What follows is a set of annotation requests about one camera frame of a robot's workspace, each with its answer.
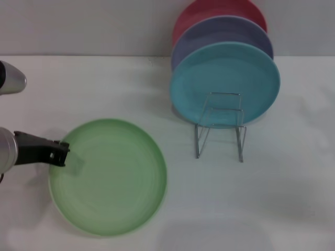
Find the purple-blue round plate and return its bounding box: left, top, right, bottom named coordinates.
left=171, top=15, right=274, bottom=74

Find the green round plate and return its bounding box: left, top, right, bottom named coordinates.
left=48, top=118, right=168, bottom=238

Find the red round plate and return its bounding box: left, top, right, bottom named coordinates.
left=172, top=0, right=268, bottom=49

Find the chrome wire plate rack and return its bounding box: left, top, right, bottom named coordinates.
left=195, top=92, right=247, bottom=163

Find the teal round plate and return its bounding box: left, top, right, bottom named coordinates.
left=169, top=41, right=281, bottom=129

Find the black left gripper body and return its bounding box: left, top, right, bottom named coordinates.
left=14, top=130, right=56, bottom=166

